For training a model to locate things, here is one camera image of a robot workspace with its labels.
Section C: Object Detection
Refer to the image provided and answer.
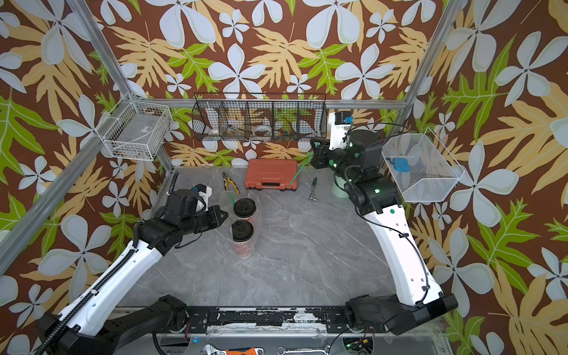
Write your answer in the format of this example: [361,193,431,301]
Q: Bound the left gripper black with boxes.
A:
[182,205,230,237]

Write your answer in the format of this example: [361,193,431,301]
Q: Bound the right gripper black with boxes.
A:
[314,137,365,189]

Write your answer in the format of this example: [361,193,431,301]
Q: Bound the red cup black lid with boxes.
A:
[233,198,259,223]
[231,220,255,260]

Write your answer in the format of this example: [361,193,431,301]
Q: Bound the clear plastic carrier bag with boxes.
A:
[220,191,262,260]

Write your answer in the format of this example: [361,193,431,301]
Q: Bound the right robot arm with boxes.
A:
[310,130,458,335]

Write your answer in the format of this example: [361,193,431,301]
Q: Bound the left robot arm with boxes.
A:
[35,183,229,354]

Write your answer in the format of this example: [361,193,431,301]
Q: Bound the blue object in basket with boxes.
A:
[390,158,410,173]

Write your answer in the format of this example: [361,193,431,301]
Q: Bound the green cup holder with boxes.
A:
[332,176,348,199]

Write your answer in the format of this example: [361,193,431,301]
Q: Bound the white mesh basket right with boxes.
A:
[382,133,464,204]

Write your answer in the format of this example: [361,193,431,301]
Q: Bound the red plastic tool case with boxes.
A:
[244,159,298,191]

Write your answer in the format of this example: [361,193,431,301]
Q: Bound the silver combination wrench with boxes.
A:
[277,346,331,355]

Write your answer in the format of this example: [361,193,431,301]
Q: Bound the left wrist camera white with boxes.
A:
[193,183,212,206]

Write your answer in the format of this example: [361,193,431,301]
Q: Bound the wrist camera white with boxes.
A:
[193,183,212,206]
[328,110,353,150]

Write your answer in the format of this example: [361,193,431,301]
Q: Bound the yellow handled pliers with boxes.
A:
[222,172,241,195]

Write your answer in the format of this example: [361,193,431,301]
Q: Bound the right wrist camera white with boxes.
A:
[328,110,353,150]

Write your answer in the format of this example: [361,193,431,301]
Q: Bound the green handled screwdriver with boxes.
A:
[309,178,317,202]

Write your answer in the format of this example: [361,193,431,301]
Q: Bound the white wire basket left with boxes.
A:
[97,94,172,161]

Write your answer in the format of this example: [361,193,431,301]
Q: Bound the black wire basket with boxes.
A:
[189,93,328,142]

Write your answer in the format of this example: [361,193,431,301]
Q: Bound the adjustable wrench orange handle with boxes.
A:
[201,344,265,355]

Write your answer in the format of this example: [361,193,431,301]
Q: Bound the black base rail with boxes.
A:
[148,305,386,334]

